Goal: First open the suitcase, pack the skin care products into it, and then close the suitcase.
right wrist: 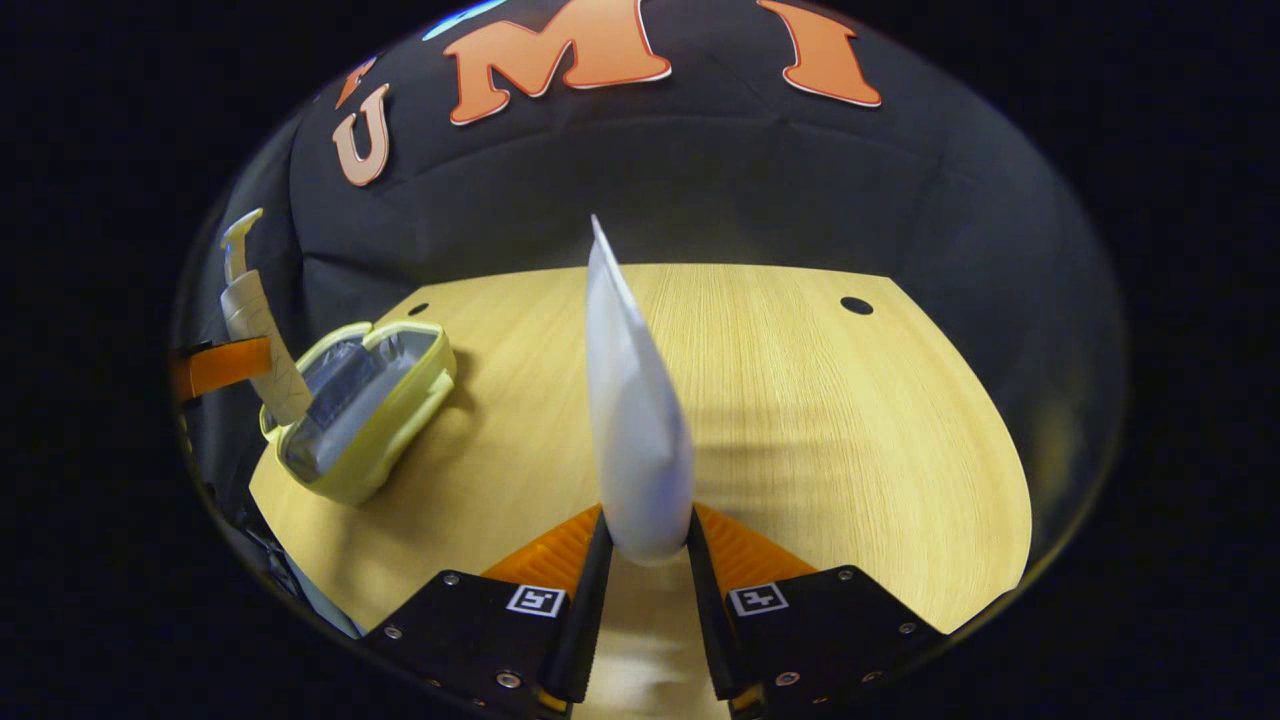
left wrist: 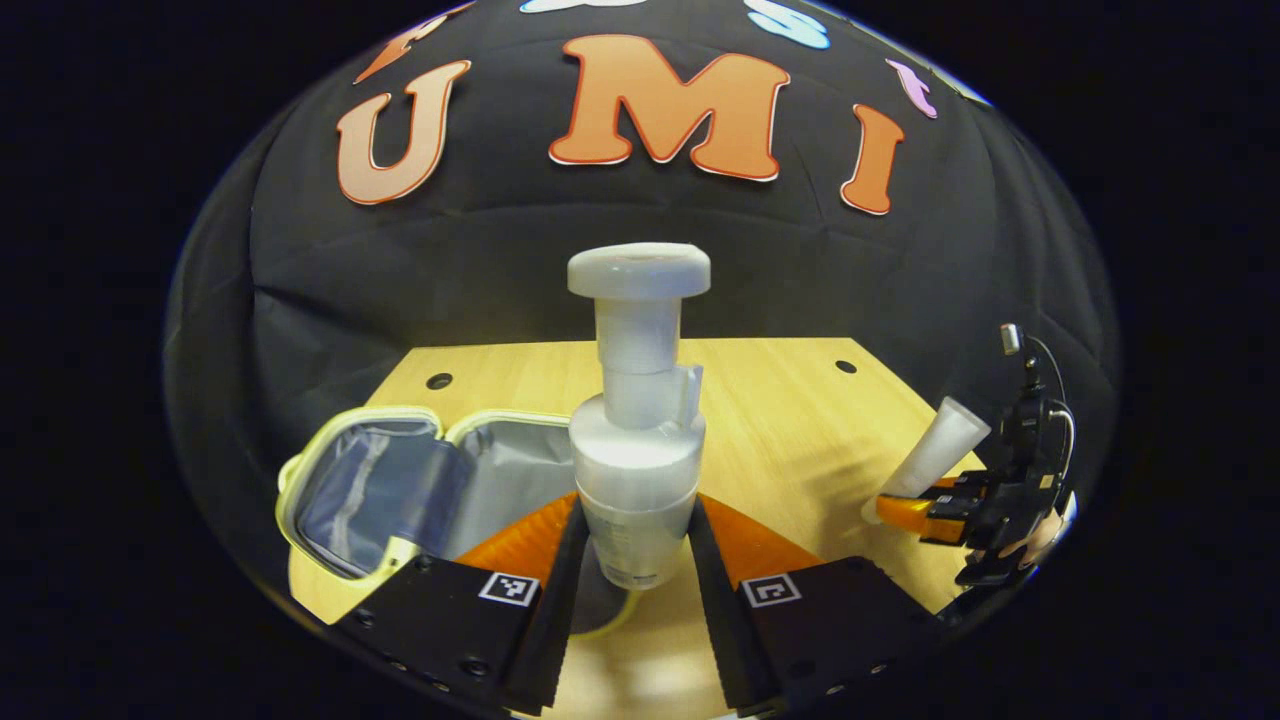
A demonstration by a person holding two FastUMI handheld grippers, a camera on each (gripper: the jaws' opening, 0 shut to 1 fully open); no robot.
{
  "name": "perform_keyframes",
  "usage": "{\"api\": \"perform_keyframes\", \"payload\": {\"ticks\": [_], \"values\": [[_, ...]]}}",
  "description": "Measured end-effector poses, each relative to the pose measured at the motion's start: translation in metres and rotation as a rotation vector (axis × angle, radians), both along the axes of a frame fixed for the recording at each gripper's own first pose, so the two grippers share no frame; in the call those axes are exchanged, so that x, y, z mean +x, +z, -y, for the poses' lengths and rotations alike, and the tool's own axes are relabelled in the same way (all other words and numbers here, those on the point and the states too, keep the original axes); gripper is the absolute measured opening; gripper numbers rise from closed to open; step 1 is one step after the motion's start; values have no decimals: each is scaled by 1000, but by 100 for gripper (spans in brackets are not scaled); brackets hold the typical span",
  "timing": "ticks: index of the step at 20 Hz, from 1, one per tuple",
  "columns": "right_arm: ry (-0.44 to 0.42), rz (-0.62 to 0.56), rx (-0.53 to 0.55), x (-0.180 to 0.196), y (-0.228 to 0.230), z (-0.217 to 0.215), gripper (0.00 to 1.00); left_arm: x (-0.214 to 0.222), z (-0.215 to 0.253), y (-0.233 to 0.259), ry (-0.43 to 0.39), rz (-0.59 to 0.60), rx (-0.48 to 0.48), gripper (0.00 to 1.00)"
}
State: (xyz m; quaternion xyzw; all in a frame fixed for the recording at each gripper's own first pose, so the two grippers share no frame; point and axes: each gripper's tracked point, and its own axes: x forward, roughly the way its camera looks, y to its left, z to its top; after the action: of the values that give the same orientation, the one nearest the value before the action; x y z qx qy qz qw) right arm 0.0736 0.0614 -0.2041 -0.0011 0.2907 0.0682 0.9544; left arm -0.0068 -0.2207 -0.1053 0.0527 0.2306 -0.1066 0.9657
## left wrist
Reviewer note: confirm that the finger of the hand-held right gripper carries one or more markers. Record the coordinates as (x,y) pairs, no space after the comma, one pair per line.
(965,482)
(950,515)

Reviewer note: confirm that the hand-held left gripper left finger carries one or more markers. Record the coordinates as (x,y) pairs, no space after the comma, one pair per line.
(560,620)

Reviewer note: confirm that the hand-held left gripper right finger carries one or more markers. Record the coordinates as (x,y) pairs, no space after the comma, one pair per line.
(725,640)

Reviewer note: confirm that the white squeeze tube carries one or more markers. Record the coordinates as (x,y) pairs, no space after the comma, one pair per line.
(945,445)

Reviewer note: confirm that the white pump bottle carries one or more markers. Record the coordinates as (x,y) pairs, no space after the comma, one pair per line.
(640,470)

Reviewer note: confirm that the cream yellow suitcase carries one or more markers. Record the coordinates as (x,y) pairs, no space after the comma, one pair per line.
(380,490)

